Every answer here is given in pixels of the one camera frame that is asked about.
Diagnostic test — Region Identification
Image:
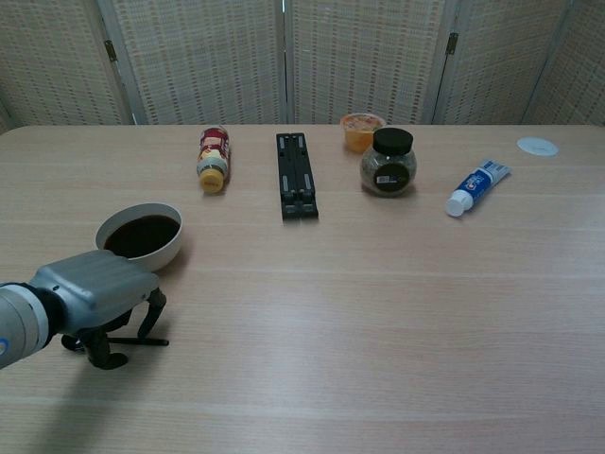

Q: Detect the orange jelly cup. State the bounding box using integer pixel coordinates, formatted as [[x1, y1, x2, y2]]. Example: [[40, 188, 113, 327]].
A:
[[339, 113, 388, 154]]

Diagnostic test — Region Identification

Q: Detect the blue white toothpaste tube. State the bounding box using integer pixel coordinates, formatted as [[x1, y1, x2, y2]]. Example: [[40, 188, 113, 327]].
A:
[[445, 158, 512, 218]]

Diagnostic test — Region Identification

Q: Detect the woven folding screen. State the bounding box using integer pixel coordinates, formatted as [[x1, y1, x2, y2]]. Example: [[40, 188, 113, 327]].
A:
[[0, 0, 605, 136]]

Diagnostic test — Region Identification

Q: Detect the drink bottle with yellow cap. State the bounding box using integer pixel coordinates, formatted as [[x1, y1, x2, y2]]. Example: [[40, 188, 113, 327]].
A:
[[196, 125, 233, 195]]

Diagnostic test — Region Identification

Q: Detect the glass jar with black lid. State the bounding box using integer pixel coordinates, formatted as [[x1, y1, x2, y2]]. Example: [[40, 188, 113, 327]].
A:
[[361, 127, 418, 196]]

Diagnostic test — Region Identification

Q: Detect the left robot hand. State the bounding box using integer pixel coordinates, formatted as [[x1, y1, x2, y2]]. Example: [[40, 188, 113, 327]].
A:
[[28, 249, 167, 371]]

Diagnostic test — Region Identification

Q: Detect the black plastic spoon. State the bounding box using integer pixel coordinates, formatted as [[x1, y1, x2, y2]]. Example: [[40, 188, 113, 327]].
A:
[[60, 334, 170, 352]]

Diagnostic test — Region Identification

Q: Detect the black folding stand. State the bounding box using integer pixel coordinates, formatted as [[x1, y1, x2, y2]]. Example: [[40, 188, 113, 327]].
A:
[[275, 132, 320, 223]]

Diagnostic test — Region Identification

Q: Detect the white round table grommet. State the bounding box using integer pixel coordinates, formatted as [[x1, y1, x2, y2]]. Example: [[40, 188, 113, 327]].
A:
[[516, 136, 560, 158]]

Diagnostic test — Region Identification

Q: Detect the white bowl with dark inside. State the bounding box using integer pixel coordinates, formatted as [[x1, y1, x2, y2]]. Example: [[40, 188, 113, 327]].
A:
[[95, 202, 184, 273]]

